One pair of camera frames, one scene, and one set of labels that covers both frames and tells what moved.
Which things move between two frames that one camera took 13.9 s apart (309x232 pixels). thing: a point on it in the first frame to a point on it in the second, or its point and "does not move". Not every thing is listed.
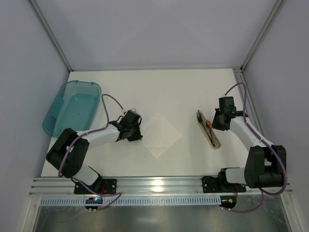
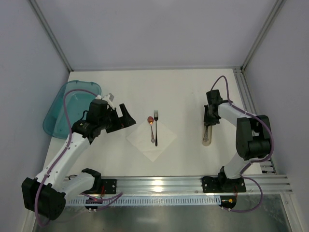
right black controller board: x=228 y=201 does not move
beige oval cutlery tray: x=208 y=130 to x=209 y=130
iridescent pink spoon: x=209 y=124 to x=150 y=121
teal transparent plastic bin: x=74 y=108 does not move
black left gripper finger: x=138 y=124 to x=126 y=120
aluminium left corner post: x=51 y=33 does not move
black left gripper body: x=134 y=135 to x=118 y=118
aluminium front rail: x=144 y=186 does not move
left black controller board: x=93 y=200 does not move
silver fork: x=200 y=118 to x=156 y=116
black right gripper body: x=217 y=122 to x=210 y=118
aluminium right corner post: x=270 y=20 does not move
